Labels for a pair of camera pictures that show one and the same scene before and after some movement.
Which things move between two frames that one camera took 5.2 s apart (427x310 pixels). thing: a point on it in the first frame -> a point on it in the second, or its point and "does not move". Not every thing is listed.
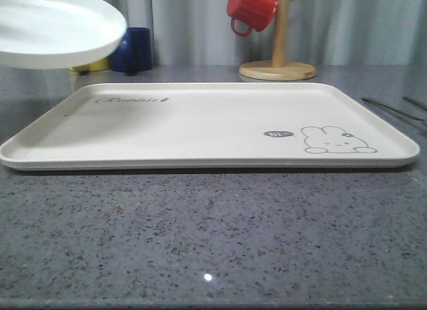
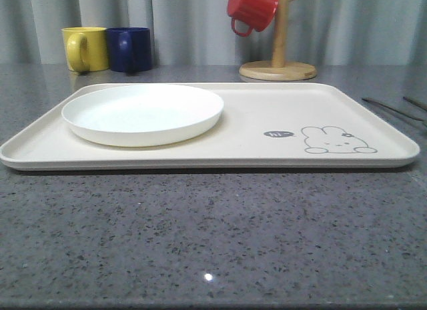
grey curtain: [326, 28] does not move
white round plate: [43, 29] -> [142, 115]
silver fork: [391, 109] does not move
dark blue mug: [132, 53] does not move
